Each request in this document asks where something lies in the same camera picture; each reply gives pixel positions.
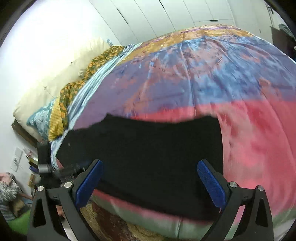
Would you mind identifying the black pants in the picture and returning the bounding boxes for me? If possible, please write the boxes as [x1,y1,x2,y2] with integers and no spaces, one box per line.
[57,114,223,221]

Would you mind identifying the patterned brown rug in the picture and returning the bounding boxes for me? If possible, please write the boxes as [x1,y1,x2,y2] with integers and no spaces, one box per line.
[80,202,167,241]

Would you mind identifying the teal patterned pillow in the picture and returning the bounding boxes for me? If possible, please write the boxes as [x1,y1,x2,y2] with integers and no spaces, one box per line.
[27,98,57,140]

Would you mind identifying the orange green floral sheet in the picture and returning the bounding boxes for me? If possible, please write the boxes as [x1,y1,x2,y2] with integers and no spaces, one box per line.
[48,46,125,142]

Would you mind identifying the cream pillow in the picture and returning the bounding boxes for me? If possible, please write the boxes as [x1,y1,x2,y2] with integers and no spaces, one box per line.
[13,39,110,142]

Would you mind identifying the pink blue satin bedspread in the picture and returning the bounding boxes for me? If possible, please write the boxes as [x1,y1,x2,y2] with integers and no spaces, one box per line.
[51,25,295,240]

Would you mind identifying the dark brown side cabinet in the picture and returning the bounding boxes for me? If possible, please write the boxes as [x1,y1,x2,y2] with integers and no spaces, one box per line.
[270,27,295,60]

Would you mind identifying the white wardrobe doors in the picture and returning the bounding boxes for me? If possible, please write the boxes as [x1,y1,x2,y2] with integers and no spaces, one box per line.
[91,0,235,45]

